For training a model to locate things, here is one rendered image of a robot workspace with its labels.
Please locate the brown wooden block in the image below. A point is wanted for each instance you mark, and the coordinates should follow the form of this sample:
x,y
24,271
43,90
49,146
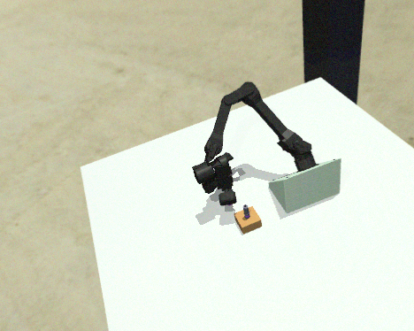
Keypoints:
x,y
246,225

